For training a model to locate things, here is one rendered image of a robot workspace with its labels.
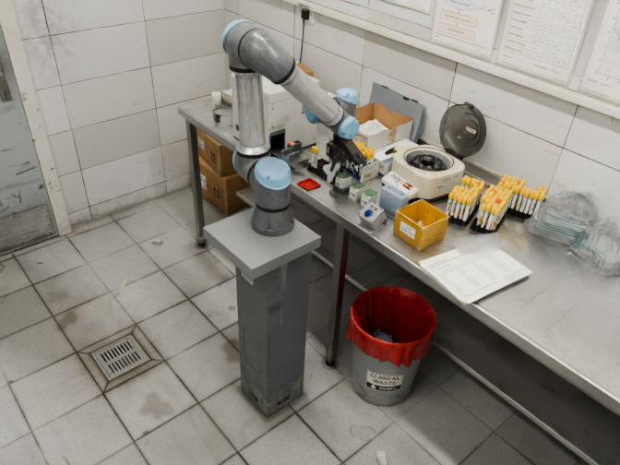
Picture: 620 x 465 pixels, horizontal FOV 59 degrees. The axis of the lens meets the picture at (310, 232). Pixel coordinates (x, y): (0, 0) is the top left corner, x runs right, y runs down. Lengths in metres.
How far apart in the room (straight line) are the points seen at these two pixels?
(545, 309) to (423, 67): 1.18
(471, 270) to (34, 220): 2.51
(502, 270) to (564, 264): 0.24
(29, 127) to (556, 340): 2.69
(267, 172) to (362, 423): 1.22
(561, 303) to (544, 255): 0.24
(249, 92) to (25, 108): 1.70
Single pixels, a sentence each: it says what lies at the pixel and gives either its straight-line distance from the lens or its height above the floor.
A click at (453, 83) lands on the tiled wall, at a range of 2.41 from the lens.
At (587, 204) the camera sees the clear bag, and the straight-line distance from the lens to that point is 2.11.
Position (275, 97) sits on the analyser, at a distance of 2.28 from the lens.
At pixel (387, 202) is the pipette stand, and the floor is 0.93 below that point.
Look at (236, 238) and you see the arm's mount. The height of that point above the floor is 0.92.
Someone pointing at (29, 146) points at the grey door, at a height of 0.61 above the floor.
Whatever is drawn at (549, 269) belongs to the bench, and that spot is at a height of 0.87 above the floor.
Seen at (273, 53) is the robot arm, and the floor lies 1.52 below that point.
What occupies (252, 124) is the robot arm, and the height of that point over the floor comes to 1.25.
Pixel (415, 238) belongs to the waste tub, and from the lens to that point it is 1.90.
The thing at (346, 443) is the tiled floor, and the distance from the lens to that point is 2.41.
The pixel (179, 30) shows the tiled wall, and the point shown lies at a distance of 3.51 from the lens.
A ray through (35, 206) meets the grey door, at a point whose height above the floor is 0.25.
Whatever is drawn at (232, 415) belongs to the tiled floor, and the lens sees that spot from 2.48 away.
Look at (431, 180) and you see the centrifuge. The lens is 2.13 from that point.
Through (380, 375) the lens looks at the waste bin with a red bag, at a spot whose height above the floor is 0.22.
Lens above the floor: 2.02
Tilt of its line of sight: 36 degrees down
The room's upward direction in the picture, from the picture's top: 3 degrees clockwise
